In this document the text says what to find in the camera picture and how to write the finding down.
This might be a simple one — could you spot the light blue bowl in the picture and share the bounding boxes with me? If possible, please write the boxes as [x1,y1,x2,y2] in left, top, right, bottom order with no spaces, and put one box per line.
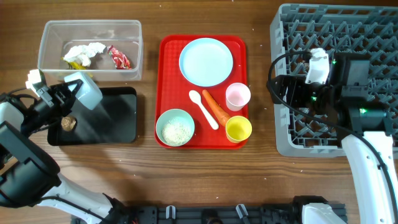
[64,72,103,110]

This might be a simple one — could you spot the brown food ball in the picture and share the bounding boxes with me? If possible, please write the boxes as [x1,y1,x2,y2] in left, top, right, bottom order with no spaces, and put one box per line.
[61,116,77,132]

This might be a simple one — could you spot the white tissue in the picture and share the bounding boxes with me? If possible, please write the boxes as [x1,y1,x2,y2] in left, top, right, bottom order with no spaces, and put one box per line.
[63,42,106,67]

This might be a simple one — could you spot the snack wrapper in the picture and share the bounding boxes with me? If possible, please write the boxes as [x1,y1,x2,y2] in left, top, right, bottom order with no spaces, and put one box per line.
[108,45,132,70]

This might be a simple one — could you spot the pink plastic cup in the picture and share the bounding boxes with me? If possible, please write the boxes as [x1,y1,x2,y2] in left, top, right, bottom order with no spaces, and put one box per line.
[226,83,251,111]

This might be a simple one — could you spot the yellow plastic cup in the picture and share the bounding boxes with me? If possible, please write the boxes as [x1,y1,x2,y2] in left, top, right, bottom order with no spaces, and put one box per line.
[225,116,252,143]

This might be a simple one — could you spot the orange carrot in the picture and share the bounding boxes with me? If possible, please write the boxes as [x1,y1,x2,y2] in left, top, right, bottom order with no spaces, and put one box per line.
[202,90,231,126]

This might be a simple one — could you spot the mint green bowl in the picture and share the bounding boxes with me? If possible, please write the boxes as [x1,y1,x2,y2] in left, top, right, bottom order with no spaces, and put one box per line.
[155,109,195,147]

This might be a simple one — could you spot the white rice pile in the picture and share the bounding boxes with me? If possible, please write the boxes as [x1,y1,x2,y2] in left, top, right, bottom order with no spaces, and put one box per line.
[161,119,192,146]

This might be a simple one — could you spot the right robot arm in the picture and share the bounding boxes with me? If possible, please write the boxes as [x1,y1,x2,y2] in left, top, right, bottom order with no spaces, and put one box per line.
[267,49,397,223]

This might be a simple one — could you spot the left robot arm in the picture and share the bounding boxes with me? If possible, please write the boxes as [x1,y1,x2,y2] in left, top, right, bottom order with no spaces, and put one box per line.
[1,78,134,223]

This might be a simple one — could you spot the clear plastic waste bin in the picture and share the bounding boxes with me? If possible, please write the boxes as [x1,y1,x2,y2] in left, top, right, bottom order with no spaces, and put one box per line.
[37,20,144,82]

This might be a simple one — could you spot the black food waste tray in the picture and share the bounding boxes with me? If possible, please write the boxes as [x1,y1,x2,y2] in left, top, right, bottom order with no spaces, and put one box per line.
[47,86,137,146]

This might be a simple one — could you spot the grey dishwasher rack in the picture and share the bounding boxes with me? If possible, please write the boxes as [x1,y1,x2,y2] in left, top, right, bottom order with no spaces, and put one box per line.
[270,4,397,157]

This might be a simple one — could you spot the light blue plate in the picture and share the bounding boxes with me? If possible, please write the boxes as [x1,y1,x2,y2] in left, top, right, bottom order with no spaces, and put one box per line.
[178,37,234,87]

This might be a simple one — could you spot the red serving tray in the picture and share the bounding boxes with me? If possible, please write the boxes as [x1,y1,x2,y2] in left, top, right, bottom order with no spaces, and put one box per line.
[155,34,248,150]

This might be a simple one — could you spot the white plastic spoon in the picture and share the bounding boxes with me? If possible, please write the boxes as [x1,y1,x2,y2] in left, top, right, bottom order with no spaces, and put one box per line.
[188,90,219,130]

